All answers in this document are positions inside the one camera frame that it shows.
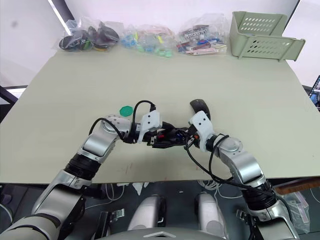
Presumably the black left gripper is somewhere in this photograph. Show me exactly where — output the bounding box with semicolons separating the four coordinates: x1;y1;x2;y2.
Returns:
146;121;186;150

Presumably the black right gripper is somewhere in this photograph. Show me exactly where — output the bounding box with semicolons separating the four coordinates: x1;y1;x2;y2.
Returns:
174;123;201;149

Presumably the black mouse cover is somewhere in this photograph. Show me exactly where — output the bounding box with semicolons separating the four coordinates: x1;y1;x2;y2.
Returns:
189;99;212;124

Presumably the green plastic disc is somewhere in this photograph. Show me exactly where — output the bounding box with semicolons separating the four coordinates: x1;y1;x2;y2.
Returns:
119;105;133;118

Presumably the white robot right thigh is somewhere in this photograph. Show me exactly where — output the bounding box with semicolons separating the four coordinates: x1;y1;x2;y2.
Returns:
194;192;227;238

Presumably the white robot thigh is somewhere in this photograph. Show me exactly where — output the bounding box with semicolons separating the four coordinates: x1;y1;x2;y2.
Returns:
194;192;227;238
127;194;167;232

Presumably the white robot left thigh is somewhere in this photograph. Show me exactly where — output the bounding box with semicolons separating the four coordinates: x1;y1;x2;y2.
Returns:
127;194;167;232

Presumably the plastic bag of blue-green items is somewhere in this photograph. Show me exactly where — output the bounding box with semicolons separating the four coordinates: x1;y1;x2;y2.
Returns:
119;23;176;60

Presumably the plastic bag of cards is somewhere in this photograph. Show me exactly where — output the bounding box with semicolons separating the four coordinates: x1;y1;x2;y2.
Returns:
174;13;230;56

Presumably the grey robot torso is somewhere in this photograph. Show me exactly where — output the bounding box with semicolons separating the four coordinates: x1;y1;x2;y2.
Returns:
94;224;231;240

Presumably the pale green plastic basket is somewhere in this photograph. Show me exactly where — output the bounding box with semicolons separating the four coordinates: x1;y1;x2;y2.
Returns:
229;11;306;62

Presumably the brown wooden board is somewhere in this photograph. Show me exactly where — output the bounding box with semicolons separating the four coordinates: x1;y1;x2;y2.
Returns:
274;177;320;196

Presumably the plastic bag of dark items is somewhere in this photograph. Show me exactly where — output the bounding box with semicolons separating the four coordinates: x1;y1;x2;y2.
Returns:
51;16;121;53

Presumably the clear plastic bag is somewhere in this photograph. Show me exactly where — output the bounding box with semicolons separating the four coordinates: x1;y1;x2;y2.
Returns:
283;191;312;235

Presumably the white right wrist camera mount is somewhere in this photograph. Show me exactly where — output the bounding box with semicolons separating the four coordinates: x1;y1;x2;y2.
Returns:
188;111;214;152

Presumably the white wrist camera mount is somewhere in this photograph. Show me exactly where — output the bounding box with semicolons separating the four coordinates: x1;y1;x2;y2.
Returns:
136;111;161;144
188;111;214;152

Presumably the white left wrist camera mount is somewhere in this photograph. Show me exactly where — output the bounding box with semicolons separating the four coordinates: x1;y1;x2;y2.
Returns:
136;111;161;144

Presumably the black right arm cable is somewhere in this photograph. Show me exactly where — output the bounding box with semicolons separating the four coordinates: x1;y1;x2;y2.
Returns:
184;133;291;201

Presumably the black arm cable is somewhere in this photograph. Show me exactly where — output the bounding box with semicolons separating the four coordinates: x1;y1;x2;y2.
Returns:
184;133;291;201
89;99;158;145

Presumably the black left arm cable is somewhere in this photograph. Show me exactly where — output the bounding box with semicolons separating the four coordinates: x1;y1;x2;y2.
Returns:
89;99;158;145

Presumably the white cable bundle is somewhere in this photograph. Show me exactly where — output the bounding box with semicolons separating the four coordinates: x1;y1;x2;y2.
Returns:
197;179;227;200

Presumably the black metal frame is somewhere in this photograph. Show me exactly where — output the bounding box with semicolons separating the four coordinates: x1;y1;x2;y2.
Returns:
0;84;28;106

